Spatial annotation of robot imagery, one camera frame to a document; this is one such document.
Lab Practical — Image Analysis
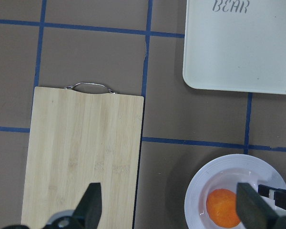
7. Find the wooden cutting board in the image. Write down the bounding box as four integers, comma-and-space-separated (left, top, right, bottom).
21, 87, 144, 229

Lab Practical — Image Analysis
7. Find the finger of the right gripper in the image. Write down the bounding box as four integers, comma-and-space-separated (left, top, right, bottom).
258, 184, 286, 210

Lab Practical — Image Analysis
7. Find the white ribbed plate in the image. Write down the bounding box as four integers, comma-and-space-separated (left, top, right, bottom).
184, 154, 286, 229

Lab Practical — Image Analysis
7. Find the cream bear tray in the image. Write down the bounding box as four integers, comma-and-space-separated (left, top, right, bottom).
183, 0, 286, 94

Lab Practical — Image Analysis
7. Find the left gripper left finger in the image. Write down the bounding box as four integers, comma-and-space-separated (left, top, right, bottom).
72, 183, 102, 229

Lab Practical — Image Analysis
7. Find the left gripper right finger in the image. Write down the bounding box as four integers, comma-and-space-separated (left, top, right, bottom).
236, 183, 279, 229

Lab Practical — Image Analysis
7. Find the orange fruit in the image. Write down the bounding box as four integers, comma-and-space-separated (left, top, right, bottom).
206, 188, 241, 229

